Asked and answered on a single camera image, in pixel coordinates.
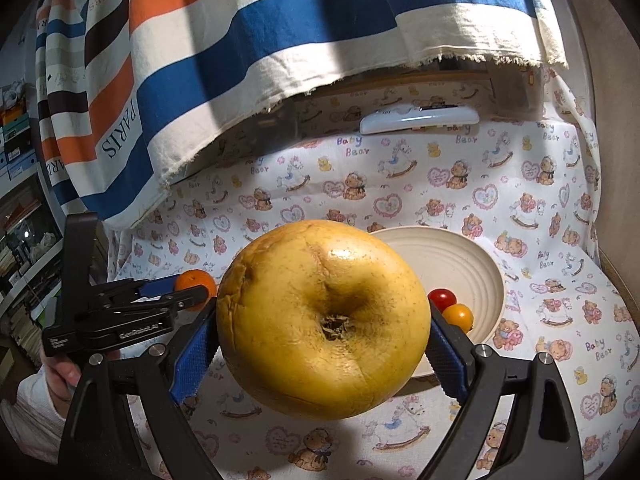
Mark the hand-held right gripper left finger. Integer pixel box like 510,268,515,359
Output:
57,300,223,480

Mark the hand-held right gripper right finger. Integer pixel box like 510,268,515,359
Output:
426,304,585,480

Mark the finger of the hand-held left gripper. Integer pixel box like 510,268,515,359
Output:
150,285,211,313
135,275,180,298

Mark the orange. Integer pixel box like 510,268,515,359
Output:
175,270,218,306

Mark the small orange tomato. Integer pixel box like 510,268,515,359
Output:
442,304,474,333

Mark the cream round plate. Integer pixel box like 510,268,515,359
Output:
370,226,505,381

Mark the person's left forearm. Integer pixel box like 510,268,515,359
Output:
0,367,71,441

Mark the person's left hand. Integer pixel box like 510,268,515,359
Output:
42,352,83,401

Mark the bear print tablecloth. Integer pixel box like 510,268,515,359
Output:
105,67,640,480

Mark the white flat device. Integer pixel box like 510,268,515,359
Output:
360,104,480,135

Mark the striped hanging cloth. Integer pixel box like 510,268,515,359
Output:
35,0,571,233

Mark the clear plastic box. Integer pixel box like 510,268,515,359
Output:
492,67,546,113

